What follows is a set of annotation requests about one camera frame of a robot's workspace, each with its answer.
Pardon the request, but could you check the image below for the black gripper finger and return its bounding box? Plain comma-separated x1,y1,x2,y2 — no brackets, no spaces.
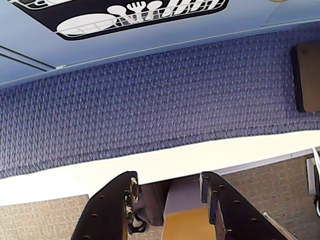
70,170,143,240
198,171,299,240

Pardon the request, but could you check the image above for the blue wooden toy kitchen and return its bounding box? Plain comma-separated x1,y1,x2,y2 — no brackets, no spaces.
0,0,320,90

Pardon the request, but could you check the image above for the brown flat board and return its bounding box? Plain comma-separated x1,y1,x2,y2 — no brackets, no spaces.
290,42,320,113

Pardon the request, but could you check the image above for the white cable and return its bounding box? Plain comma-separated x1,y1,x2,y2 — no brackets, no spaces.
311,147,320,177

